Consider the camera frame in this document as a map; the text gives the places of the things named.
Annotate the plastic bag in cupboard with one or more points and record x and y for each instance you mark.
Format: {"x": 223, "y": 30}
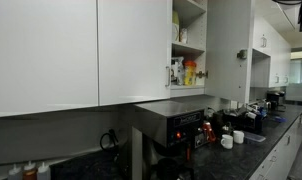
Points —
{"x": 178, "y": 69}

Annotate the far white wide cupboard door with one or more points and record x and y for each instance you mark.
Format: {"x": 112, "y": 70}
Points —
{"x": 48, "y": 55}

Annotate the black coffee machine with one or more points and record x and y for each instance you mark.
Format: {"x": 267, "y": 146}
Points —
{"x": 274, "y": 98}

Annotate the black condiment organizer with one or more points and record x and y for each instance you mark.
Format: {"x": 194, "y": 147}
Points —
{"x": 247, "y": 121}

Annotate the yellow canister orange lid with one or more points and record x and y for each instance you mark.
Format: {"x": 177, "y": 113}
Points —
{"x": 190, "y": 70}

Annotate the clear plastic container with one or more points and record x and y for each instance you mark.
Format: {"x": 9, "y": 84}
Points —
{"x": 254, "y": 137}

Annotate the white mug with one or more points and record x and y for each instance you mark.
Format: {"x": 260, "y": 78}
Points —
{"x": 227, "y": 141}
{"x": 238, "y": 137}

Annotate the stainless steel coffee brewer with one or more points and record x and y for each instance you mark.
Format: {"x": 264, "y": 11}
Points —
{"x": 162, "y": 136}

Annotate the white squeeze bottle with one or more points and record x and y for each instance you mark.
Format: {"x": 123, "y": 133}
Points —
{"x": 44, "y": 172}

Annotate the orange sauce squeeze bottle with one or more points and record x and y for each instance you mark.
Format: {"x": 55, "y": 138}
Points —
{"x": 30, "y": 171}

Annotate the clear squeeze bottle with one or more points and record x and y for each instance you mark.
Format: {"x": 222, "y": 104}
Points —
{"x": 15, "y": 173}

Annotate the silver left door handle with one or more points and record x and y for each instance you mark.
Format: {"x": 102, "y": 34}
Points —
{"x": 168, "y": 80}

